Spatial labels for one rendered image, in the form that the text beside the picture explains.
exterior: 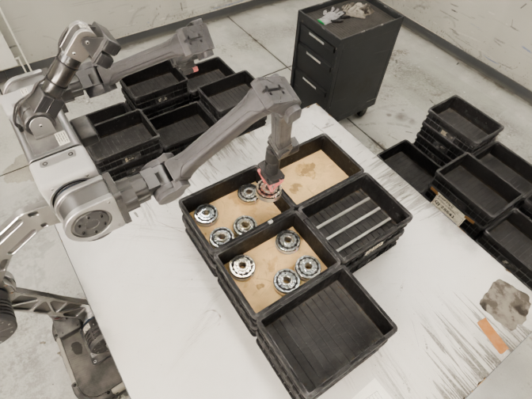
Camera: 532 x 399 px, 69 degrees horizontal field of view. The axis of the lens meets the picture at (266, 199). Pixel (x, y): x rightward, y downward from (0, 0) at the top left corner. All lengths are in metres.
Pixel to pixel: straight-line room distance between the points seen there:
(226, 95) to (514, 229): 2.02
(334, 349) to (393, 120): 2.52
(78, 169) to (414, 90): 3.46
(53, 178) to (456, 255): 1.66
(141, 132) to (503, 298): 2.16
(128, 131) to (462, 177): 2.11
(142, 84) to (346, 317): 2.18
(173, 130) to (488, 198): 2.03
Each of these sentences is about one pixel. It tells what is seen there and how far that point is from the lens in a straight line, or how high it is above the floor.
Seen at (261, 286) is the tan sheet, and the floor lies 0.83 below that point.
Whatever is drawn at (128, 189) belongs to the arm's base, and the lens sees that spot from 0.98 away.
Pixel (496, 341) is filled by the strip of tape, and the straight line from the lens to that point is 1.88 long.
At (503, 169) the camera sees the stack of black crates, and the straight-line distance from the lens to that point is 3.02.
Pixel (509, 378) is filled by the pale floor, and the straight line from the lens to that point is 2.70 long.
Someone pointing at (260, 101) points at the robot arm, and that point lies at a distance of 0.89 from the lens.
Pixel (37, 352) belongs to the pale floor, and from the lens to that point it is 2.57.
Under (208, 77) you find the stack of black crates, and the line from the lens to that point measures 3.20.
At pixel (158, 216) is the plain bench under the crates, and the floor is 0.70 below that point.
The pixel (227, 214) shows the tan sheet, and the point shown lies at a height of 0.83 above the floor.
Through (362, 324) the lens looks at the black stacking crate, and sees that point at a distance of 1.54.
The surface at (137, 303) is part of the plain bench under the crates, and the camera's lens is 1.70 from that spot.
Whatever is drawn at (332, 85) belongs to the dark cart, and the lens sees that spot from 2.92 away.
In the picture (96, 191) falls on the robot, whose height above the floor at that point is 1.50.
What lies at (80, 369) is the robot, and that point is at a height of 0.24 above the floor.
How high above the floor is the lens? 2.22
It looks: 53 degrees down
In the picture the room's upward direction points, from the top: 4 degrees clockwise
